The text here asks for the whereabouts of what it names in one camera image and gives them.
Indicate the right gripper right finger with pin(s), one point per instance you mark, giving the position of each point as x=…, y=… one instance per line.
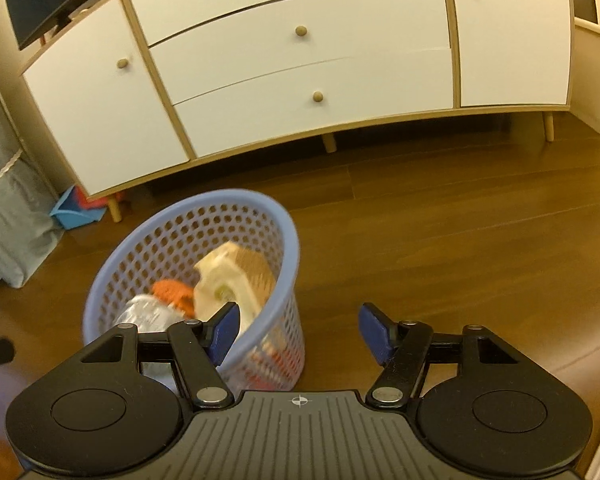
x=473, y=400

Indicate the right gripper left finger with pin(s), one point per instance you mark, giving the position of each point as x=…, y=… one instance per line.
x=123, y=399

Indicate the clear plastic water bottle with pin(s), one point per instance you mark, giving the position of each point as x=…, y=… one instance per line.
x=151, y=315

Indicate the lavender plastic waste basket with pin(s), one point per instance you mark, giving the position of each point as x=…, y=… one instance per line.
x=170, y=243

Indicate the red plastic bag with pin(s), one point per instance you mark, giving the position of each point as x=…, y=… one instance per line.
x=272, y=369

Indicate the beige snack bag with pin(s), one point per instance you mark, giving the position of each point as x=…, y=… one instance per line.
x=232, y=273

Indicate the grey bed skirt cloth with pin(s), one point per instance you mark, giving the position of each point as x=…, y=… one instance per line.
x=28, y=234

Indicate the blue dustpan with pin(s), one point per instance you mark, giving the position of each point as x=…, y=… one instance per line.
x=69, y=214

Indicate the red broom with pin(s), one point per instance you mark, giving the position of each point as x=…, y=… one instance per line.
x=95, y=203

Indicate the beige pedal trash bin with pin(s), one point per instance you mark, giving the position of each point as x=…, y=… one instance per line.
x=585, y=73

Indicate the white wooden sideboard cabinet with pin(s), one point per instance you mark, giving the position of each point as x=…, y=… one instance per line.
x=134, y=90

